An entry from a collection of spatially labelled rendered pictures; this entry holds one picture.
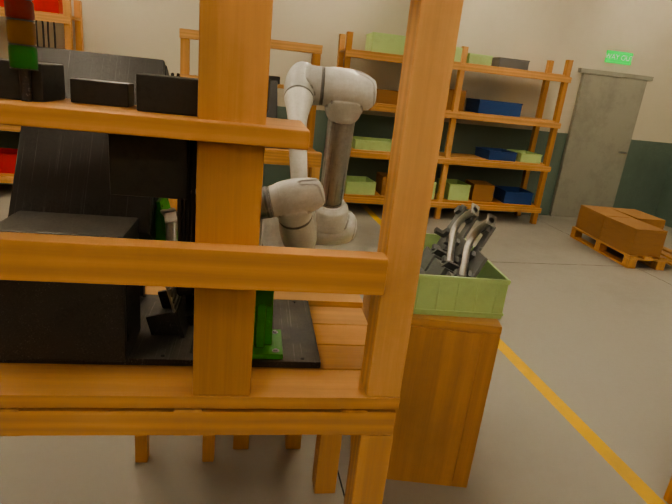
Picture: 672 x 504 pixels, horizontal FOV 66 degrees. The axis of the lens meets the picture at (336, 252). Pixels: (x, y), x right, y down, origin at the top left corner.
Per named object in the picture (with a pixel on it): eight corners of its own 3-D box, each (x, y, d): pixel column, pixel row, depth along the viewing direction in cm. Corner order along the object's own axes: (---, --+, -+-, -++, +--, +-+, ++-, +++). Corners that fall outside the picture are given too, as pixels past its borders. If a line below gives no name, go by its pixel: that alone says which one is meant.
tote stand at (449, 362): (351, 389, 295) (367, 257, 270) (442, 399, 295) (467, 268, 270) (349, 475, 230) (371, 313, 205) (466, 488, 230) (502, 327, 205)
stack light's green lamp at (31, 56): (16, 68, 106) (14, 44, 104) (42, 71, 106) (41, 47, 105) (4, 68, 101) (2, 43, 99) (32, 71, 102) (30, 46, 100)
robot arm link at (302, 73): (283, 79, 173) (324, 83, 174) (286, 50, 184) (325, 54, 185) (282, 112, 183) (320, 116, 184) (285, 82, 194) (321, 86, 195)
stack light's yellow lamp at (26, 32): (14, 44, 104) (12, 20, 103) (41, 47, 105) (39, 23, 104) (2, 43, 99) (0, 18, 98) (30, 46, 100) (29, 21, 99)
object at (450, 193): (538, 225, 737) (576, 57, 667) (329, 214, 673) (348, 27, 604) (518, 215, 787) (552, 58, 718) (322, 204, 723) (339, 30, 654)
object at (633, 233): (569, 236, 691) (577, 203, 677) (625, 240, 702) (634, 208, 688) (626, 268, 578) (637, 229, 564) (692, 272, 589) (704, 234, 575)
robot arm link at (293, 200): (269, 202, 141) (277, 233, 151) (326, 191, 142) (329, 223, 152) (265, 175, 147) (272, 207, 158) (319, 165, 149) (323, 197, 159)
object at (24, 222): (30, 326, 147) (19, 209, 136) (142, 329, 152) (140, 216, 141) (-1, 360, 130) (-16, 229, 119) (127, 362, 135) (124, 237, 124)
